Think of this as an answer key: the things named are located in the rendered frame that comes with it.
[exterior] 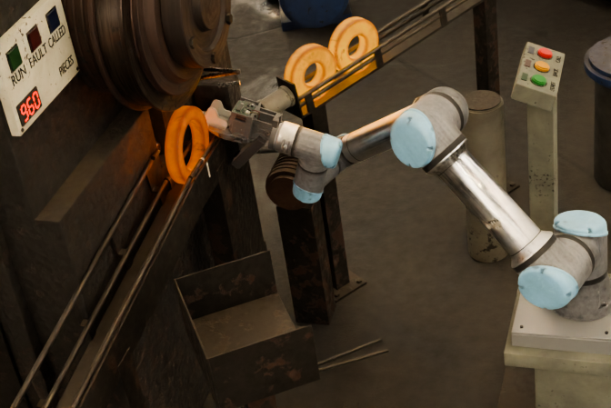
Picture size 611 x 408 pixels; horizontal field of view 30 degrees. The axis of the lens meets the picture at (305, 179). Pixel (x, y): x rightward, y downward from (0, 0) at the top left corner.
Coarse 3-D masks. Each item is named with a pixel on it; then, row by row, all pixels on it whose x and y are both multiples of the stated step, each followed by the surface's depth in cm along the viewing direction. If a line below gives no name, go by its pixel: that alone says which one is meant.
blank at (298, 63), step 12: (300, 48) 293; (312, 48) 293; (324, 48) 295; (288, 60) 293; (300, 60) 292; (312, 60) 294; (324, 60) 297; (288, 72) 292; (300, 72) 293; (324, 72) 298; (300, 84) 295; (312, 84) 299
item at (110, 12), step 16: (96, 0) 225; (112, 0) 224; (128, 0) 226; (96, 16) 226; (112, 16) 225; (128, 16) 226; (112, 32) 226; (128, 32) 226; (112, 48) 228; (128, 48) 227; (112, 64) 231; (128, 64) 228; (112, 80) 234; (128, 80) 233; (144, 80) 234; (128, 96) 239; (144, 96) 236; (160, 96) 242; (176, 96) 250
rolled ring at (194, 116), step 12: (180, 108) 262; (192, 108) 263; (180, 120) 258; (192, 120) 266; (204, 120) 270; (168, 132) 258; (180, 132) 258; (192, 132) 271; (204, 132) 270; (168, 144) 257; (180, 144) 258; (192, 144) 272; (204, 144) 271; (168, 156) 258; (180, 156) 259; (192, 156) 271; (168, 168) 259; (180, 168) 259; (192, 168) 268; (180, 180) 262
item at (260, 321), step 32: (256, 256) 232; (192, 288) 231; (224, 288) 233; (256, 288) 236; (192, 320) 217; (224, 320) 233; (256, 320) 232; (288, 320) 232; (224, 352) 226; (256, 352) 210; (288, 352) 213; (224, 384) 211; (256, 384) 214; (288, 384) 217
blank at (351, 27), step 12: (348, 24) 298; (360, 24) 300; (372, 24) 303; (336, 36) 298; (348, 36) 299; (360, 36) 305; (372, 36) 305; (336, 48) 298; (360, 48) 306; (372, 48) 306; (336, 60) 300; (348, 60) 302; (360, 72) 307
